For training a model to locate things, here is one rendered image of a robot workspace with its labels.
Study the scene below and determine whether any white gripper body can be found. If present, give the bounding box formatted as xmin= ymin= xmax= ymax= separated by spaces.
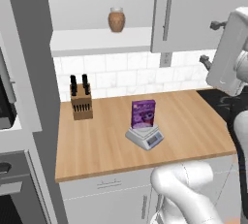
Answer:
xmin=205 ymin=7 xmax=248 ymax=97

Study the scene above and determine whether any grey cabinet door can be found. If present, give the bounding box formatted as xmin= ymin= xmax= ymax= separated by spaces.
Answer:
xmin=150 ymin=0 xmax=248 ymax=54

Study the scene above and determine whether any purple cereal box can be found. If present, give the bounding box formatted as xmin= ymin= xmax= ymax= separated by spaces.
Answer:
xmin=131 ymin=99 xmax=157 ymax=130

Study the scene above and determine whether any white digital scale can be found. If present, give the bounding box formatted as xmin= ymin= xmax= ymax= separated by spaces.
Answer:
xmin=124 ymin=123 xmax=166 ymax=151

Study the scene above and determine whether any grey tall cabinet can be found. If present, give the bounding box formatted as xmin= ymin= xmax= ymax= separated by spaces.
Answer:
xmin=0 ymin=0 xmax=70 ymax=224

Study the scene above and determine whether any black hob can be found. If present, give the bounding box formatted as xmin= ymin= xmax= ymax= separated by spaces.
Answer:
xmin=196 ymin=86 xmax=248 ymax=158

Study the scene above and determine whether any brown ceramic jar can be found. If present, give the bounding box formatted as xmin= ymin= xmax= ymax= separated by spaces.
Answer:
xmin=108 ymin=6 xmax=126 ymax=34

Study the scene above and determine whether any wooden knife block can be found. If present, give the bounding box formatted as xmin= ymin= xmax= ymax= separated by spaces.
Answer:
xmin=69 ymin=83 xmax=94 ymax=121

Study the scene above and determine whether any white cupboard door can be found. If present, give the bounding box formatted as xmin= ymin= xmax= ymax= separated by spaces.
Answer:
xmin=151 ymin=188 xmax=166 ymax=224
xmin=62 ymin=184 xmax=153 ymax=224

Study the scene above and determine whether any white drawer front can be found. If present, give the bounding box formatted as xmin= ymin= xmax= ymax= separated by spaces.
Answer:
xmin=58 ymin=167 xmax=157 ymax=203

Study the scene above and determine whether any black microwave oven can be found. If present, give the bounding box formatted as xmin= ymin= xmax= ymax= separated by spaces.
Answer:
xmin=0 ymin=48 xmax=17 ymax=131

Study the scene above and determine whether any white wall outlet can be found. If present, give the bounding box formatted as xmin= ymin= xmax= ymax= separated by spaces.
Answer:
xmin=159 ymin=51 xmax=172 ymax=69

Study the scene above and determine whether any grey cabinet door handle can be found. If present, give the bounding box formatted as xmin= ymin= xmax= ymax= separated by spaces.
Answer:
xmin=162 ymin=0 xmax=175 ymax=42

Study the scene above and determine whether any open grey wall cabinet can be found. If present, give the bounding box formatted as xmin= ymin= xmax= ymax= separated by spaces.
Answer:
xmin=37 ymin=0 xmax=159 ymax=58

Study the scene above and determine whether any black knife handle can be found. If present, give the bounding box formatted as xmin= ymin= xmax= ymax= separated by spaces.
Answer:
xmin=70 ymin=74 xmax=78 ymax=97
xmin=81 ymin=73 xmax=91 ymax=96

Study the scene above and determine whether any grey cupboard door handle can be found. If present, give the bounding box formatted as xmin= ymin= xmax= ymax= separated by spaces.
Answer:
xmin=140 ymin=195 xmax=148 ymax=220
xmin=156 ymin=194 xmax=163 ymax=213

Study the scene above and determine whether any grey drawer handle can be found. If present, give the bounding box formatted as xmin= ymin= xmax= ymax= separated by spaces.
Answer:
xmin=96 ymin=178 xmax=123 ymax=190

